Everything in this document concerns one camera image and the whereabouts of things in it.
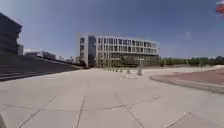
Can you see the row of small trees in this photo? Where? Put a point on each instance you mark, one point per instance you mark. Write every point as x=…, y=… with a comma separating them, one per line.
x=110, y=61

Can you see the short bollard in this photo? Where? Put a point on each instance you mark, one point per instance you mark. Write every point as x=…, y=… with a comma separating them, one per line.
x=140, y=71
x=128, y=71

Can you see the white building with many windows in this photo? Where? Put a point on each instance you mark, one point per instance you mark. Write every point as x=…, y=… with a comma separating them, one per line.
x=116, y=46

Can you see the pale concrete slab pavement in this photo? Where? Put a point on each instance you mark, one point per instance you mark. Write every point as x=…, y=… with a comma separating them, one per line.
x=100, y=90

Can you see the low grey building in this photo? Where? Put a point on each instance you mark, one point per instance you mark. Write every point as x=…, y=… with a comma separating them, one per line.
x=46, y=55

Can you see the concrete kerb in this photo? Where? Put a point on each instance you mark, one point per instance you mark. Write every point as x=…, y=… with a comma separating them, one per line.
x=186, y=85

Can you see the dark wide steps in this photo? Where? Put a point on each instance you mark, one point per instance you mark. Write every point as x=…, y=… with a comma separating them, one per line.
x=30, y=68

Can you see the dry grass field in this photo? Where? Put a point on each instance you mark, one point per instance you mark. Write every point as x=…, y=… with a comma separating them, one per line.
x=203, y=77

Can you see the dark building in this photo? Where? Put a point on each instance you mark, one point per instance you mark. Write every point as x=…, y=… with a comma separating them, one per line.
x=8, y=36

